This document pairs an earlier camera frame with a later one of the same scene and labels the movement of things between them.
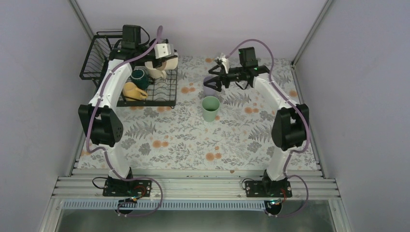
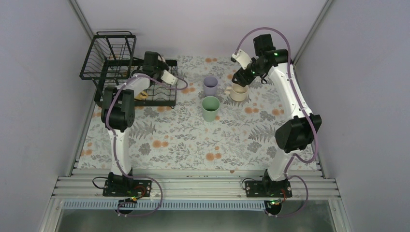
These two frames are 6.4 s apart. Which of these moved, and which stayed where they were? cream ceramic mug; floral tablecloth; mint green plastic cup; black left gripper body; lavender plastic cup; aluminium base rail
Moved: black left gripper body; cream ceramic mug
Stayed: aluminium base rail; lavender plastic cup; floral tablecloth; mint green plastic cup
